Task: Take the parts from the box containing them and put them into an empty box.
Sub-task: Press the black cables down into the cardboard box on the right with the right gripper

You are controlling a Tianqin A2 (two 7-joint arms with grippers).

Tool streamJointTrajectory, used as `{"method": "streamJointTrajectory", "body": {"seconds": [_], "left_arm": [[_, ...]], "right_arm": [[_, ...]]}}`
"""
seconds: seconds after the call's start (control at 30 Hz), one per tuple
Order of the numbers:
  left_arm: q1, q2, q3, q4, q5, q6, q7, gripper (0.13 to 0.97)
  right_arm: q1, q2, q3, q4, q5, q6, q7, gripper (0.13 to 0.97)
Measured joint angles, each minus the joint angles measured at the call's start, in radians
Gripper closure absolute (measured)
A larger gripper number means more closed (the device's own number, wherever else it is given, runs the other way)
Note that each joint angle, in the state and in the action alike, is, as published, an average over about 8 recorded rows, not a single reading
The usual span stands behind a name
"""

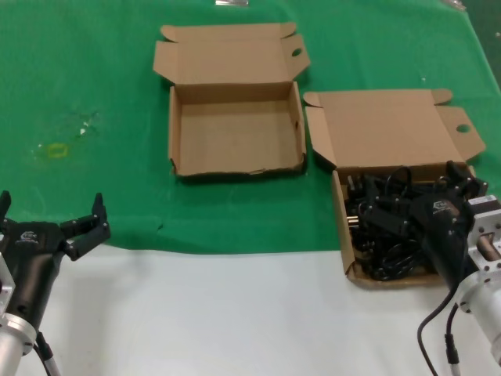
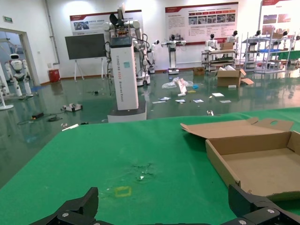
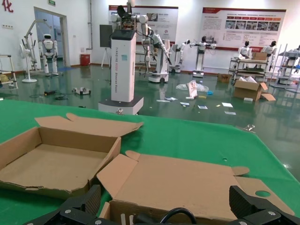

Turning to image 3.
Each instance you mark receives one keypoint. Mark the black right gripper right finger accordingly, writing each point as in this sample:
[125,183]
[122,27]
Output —
[257,211]

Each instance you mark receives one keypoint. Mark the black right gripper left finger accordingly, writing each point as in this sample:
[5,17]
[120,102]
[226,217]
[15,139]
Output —
[77,211]

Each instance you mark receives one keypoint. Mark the brown cardboard box torn rim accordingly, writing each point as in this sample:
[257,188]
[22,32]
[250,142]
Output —
[58,164]

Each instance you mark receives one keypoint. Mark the brown cardboard box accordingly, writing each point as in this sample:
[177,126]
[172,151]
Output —
[175,182]

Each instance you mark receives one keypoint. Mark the small printed cardboard box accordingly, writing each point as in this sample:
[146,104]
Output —
[223,78]

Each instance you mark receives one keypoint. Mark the silver binder clip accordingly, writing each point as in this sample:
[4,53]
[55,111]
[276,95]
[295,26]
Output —
[249,129]
[120,111]

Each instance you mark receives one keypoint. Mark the green table cloth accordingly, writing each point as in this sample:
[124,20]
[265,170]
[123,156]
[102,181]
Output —
[187,140]

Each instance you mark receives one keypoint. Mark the white paper sheet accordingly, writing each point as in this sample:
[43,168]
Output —
[227,104]

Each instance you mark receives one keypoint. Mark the blue booklet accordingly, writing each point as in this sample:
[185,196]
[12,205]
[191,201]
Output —
[202,107]

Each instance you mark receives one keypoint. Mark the large open cardboard carton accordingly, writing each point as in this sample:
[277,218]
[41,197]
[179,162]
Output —
[246,92]

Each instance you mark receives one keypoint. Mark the white device with black part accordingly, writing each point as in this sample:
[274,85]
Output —
[82,91]

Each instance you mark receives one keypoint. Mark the clear plastic bag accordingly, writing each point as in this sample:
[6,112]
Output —
[201,88]

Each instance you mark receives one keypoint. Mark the white red paper bag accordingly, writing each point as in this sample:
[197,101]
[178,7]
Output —
[192,90]

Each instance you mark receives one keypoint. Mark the white tower robot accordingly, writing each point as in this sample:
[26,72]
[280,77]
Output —
[122,70]

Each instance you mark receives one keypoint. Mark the grey trolley rack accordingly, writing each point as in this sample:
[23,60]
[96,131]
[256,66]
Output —
[248,61]

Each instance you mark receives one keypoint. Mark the red bin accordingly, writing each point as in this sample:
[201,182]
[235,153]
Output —
[85,60]

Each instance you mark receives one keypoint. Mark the metal shelving unit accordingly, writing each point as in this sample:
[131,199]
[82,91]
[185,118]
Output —
[290,63]

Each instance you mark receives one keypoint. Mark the closed cardboard carton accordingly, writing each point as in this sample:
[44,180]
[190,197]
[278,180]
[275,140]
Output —
[259,56]

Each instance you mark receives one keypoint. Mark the white wheeled robot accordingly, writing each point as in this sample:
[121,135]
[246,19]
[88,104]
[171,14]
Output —
[175,50]
[159,78]

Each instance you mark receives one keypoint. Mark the white torso robot black head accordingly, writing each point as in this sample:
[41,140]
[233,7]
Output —
[245,50]
[269,50]

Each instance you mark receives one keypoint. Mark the white robot arms outstretched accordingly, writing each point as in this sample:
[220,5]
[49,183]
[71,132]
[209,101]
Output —
[201,58]

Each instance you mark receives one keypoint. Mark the white humanoid robot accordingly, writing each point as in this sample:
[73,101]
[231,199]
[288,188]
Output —
[48,45]

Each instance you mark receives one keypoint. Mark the black display screen on stand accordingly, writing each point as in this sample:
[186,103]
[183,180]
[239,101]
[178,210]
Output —
[105,35]

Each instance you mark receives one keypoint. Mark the grey framed doorway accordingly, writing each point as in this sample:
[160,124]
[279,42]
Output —
[56,23]

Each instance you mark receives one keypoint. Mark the green exit sign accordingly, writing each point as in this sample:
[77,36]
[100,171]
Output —
[52,2]

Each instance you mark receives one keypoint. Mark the white pedestal fan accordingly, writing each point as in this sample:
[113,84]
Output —
[29,79]

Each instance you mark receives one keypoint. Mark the wide wall poster photo row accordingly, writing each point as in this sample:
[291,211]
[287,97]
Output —
[246,35]

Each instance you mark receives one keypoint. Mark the white gantry frame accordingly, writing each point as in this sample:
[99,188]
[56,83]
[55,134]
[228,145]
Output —
[28,32]

